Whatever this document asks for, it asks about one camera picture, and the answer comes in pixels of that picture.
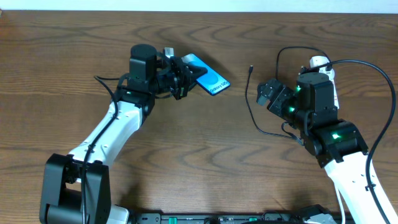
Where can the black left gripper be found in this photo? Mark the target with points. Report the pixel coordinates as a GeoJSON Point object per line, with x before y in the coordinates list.
{"type": "Point", "coordinates": [182, 82]}

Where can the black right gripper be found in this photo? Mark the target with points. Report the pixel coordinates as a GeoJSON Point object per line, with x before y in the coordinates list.
{"type": "Point", "coordinates": [273, 94]}

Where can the blue Samsung Galaxy smartphone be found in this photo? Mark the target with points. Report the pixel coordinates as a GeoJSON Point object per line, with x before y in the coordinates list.
{"type": "Point", "coordinates": [211, 81]}

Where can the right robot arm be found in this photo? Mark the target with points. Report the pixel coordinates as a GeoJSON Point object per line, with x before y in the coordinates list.
{"type": "Point", "coordinates": [337, 144]}

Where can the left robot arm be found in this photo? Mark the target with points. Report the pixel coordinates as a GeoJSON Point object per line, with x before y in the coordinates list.
{"type": "Point", "coordinates": [76, 187]}

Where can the white USB charger adapter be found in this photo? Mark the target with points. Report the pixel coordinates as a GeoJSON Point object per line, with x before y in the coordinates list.
{"type": "Point", "coordinates": [330, 73]}

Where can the white power strip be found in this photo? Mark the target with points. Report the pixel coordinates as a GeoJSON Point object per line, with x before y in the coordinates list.
{"type": "Point", "coordinates": [321, 60]}

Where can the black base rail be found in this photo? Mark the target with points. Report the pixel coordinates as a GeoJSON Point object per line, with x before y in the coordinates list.
{"type": "Point", "coordinates": [269, 217]}

